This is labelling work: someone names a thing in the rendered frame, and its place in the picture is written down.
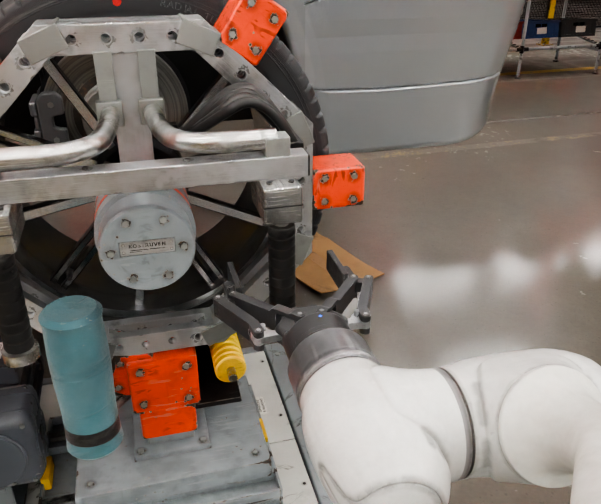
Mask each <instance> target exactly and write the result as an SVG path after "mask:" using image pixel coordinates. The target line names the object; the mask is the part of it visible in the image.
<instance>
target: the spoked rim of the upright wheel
mask: <svg viewBox="0 0 601 504"><path fill-rule="evenodd" d="M54 57H56V56H51V57H50V58H49V59H48V61H47V62H46V63H45V64H44V65H43V69H44V70H45V71H46V73H47V74H48V75H49V76H50V78H51V79H52V80H53V81H54V83H55V84H56V85H57V87H58V88H59V89H60V90H61V92H62V93H63V94H64V95H65V97H66V98H67V99H68V101H69V102H70V103H71V104H72V106H73V107H74V108H75V109H76V111H77V112H78V113H79V114H80V116H81V117H82V118H83V120H84V121H85V122H86V123H87V125H88V126H89V127H90V128H91V130H92V131H94V130H95V128H96V126H97V124H98V120H97V115H96V114H95V112H94V111H93V110H92V108H91V107H90V106H89V105H88V103H87V102H86V101H85V99H84V98H83V97H82V95H81V94H80V93H79V92H78V90H77V89H76V88H75V86H74V85H73V84H72V83H71V81H70V80H69V79H68V77H67V76H66V75H65V73H64V72H63V71H62V70H61V68H60V67H59V66H58V64H57V63H56V62H55V60H54V59H53V58H54ZM228 83H229V81H228V80H226V79H225V78H224V77H223V76H222V75H221V74H220V73H219V74H218V76H217V77H216V78H215V79H214V81H213V82H212V83H211V84H210V85H209V87H208V88H207V89H206V90H205V92H204V93H203V94H202V95H201V97H200V98H199V99H198V100H197V102H196V103H195V104H194V105H193V107H192V108H191V109H190V110H189V112H188V113H187V114H186V115H185V117H184V118H183V119H182V120H181V121H180V123H179V124H178V125H177V128H178V129H179V127H184V126H185V124H186V123H187V122H188V121H189V120H190V119H191V118H192V117H193V116H194V115H195V114H196V113H197V111H198V110H199V109H200V108H201V107H202V106H203V105H205V104H206V103H207V102H208V101H209V100H210V99H211V98H212V97H213V96H215V95H216V94H217V93H218V92H220V91H221V90H222V89H224V88H225V87H226V86H227V85H228ZM250 109H251V113H252V117H253V122H254V129H261V128H270V126H271V125H270V124H269V123H268V122H267V121H266V120H265V119H264V118H263V117H262V116H261V115H260V114H259V113H258V112H257V111H256V110H255V109H254V108H250ZM5 117H6V112H5V113H4V115H3V116H2V117H1V118H0V148H6V147H19V146H21V145H18V144H15V143H12V142H9V141H6V140H5V138H7V139H10V140H13V141H16V142H19V143H23V144H26V145H29V146H33V145H45V144H54V142H51V141H48V140H45V139H42V138H39V137H36V136H33V135H30V134H26V133H23V132H20V131H17V130H14V129H11V128H8V127H5ZM152 141H153V150H154V159H155V160H158V159H170V158H182V155H181V153H180V151H178V150H174V149H171V148H169V147H167V146H165V145H163V144H162V143H161V142H159V141H158V140H157V139H156V138H155V137H154V135H153V134H152ZM105 161H109V162H110V163H120V158H119V150H118V143H117V135H116V136H115V138H114V140H113V142H112V143H111V145H110V146H109V147H108V148H107V149H106V150H105V151H104V152H102V153H101V154H99V155H97V156H95V157H93V158H90V159H87V160H84V161H81V162H77V163H72V164H67V165H61V166H54V167H56V168H61V167H73V166H86V165H98V164H103V163H104V162H105ZM250 183H251V182H247V183H246V185H245V188H244V190H243V192H242V193H241V195H240V197H239V199H238V200H237V202H236V203H235V205H233V204H230V203H227V202H224V201H220V200H217V199H214V198H211V197H208V196H205V195H202V194H198V193H195V192H192V191H189V190H188V187H187V188H186V192H187V195H188V198H189V201H190V204H191V205H195V206H198V207H201V208H204V209H207V210H211V211H214V212H217V213H220V214H224V215H226V216H225V217H224V218H223V219H222V220H221V221H220V222H219V223H217V224H216V225H215V226H214V227H213V228H211V229H210V230H209V231H207V232H206V233H204V234H203V235H201V236H200V237H198V238H196V239H195V242H196V250H195V256H194V259H193V262H192V264H191V266H190V267H189V269H188V270H187V272H186V273H185V274H184V275H183V276H182V277H181V278H180V279H178V280H177V281H176V282H174V283H172V284H170V285H168V286H166V287H163V288H160V289H155V290H137V289H132V288H128V287H126V286H123V285H121V284H120V283H118V282H116V281H115V280H114V279H112V278H111V277H110V276H109V275H108V274H107V272H106V271H105V270H104V268H103V267H102V265H101V262H100V260H99V255H98V250H97V247H96V245H95V241H94V242H93V243H92V244H91V246H87V245H88V243H89V242H90V241H91V240H92V238H93V237H94V222H93V223H92V224H91V226H90V227H89V228H88V229H87V231H86V232H85V233H84V234H83V236H82V237H81V238H80V239H79V241H78V242H77V241H75V240H73V239H71V238H69V237H68V236H66V235H64V234H63V233H61V232H59V231H58V230H57V229H55V228H54V227H52V226H51V225H50V224H49V223H48V222H46V221H45V220H44V219H43V218H42V216H45V215H49V214H52V213H56V212H59V211H63V210H66V209H70V208H74V207H77V206H81V205H84V204H88V203H91V202H96V196H91V197H80V198H69V199H59V200H48V201H44V202H41V203H37V204H34V205H30V204H29V202H27V203H22V204H23V212H24V216H25V225H24V229H23V232H22V236H21V239H20V243H19V246H18V250H17V252H16V253H14V255H15V259H16V264H17V268H18V273H19V274H20V275H22V276H24V277H25V278H27V279H29V280H31V281H32V282H34V283H36V284H37V285H39V286H41V287H42V288H44V289H46V290H47V291H49V292H51V293H53V294H54V295H56V296H58V297H59V298H62V297H66V296H73V295H83V296H88V297H90V298H93V299H95V300H97V301H98V302H100V303H101V305H102V308H103V312H102V315H104V316H110V317H120V318H133V317H140V316H148V315H155V314H162V313H170V312H177V311H183V310H187V309H190V308H192V307H195V306H198V305H200V304H202V303H204V302H207V301H208V300H210V299H212V298H213V297H214V296H216V295H219V294H221V293H223V292H224V290H223V283H224V282H226V281H228V272H227V262H233V264H234V267H235V270H236V273H237V275H238V277H239V276H240V275H241V274H242V273H243V272H244V271H245V270H246V268H247V267H248V266H249V265H250V264H251V263H252V262H253V261H254V260H255V259H256V258H257V257H258V256H259V255H260V254H261V253H262V252H263V251H264V250H265V248H266V247H267V246H268V245H269V244H268V228H267V226H266V225H265V224H264V222H263V220H262V218H261V216H260V214H259V212H258V210H257V208H256V206H255V205H254V203H253V201H252V196H251V184H250ZM69 267H71V268H73V269H74V273H73V277H72V280H71V281H68V280H67V278H66V275H67V273H66V269H67V268H69Z"/></svg>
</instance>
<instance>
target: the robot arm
mask: <svg viewBox="0 0 601 504"><path fill-rule="evenodd" d="M326 269H327V271H328V273H329V274H330V276H331V277H332V279H333V281H334V282H335V284H336V286H337V287H338V290H337V291H336V292H335V293H334V295H333V296H332V297H328V298H327V299H326V301H325V302H324V303H323V304H322V305H321V306H317V304H315V305H309V306H306V307H293V308H288V307H286V306H283V305H280V304H277V305H276V306H273V305H271V304H268V303H266V302H263V301H260V300H258V299H255V298H252V297H250V296H247V295H245V294H242V287H241V284H240V281H239V278H238V275H237V273H236V270H235V267H234V264H233V262H227V272H228V281H226V282H224V283H223V290H224V297H223V296H221V295H216V296H214V297H213V306H214V316H215V317H217V318H218V319H220V320H221V321H223V322H224V323H225V324H226V325H228V326H229V327H231V328H232V329H233V330H235V331H236V332H238V333H239V334H240V335H242V336H243V337H244V338H246V339H247V340H249V341H250V343H251V345H252V347H253V348H254V350H255V351H263V350H264V348H265V346H264V344H267V343H271V342H276V341H277V342H278V343H279V344H281V345H282V346H283V347H284V349H285V352H286V355H287V357H288V360H289V365H288V376H289V380H290V383H291V385H292V388H293V390H294V393H295V395H296V398H297V403H298V406H299V409H300V411H301V412H302V430H303V435H304V439H305V443H306V447H307V450H308V453H309V456H310V459H311V461H312V464H313V466H314V469H315V471H316V473H317V475H318V477H319V479H320V481H321V483H322V485H323V487H324V489H325V491H326V492H327V494H328V496H329V498H330V500H331V501H332V503H333V504H448V502H449V498H450V488H451V482H454V481H458V480H461V479H468V478H475V477H491V478H492V479H493V480H494V481H496V482H510V483H522V484H531V485H539V486H542V487H547V488H561V487H566V486H569V485H572V490H571V499H570V504H601V366H600V365H598V364H597V363H596V362H594V361H592V360H591V359H588V358H586V357H584V356H582V355H579V354H576V353H572V352H568V351H564V350H557V349H546V348H540V349H526V350H516V351H508V352H501V353H495V354H489V355H483V356H478V357H473V358H468V359H464V360H460V361H458V362H455V363H453V364H450V365H446V366H441V367H436V368H429V369H404V368H395V367H389V366H383V365H381V364H380V363H379V361H378V360H377V359H376V358H375V356H374V355H373V353H372V351H371V350H370V348H369V347H368V345H367V343H366V342H365V340H364V339H363V338H362V337H361V336H360V335H359V334H357V333H356V332H353V331H351V330H354V329H359V332H360V333H361V334H363V335H367V334H369V333H370V321H371V314H370V311H369V308H370V303H371V299H372V294H373V276H372V275H365V276H364V278H358V276H357V275H355V274H354V273H353V272H352V270H351V269H350V267H348V266H343V265H342V264H341V262H340V261H339V259H338V258H337V256H336V255H335V253H334V252H333V250H327V262H326ZM358 292H360V295H359V299H358V304H357V309H355V310H354V313H353V314H352V315H351V318H349V319H347V317H346V316H344V315H342V313H343V312H344V310H345V309H346V308H347V306H348V305H349V304H350V302H351V301H352V300H353V299H354V298H356V299H357V294H358ZM282 316H283V318H282ZM265 326H266V327H269V328H270V329H271V330H269V329H268V328H266V327H265Z"/></svg>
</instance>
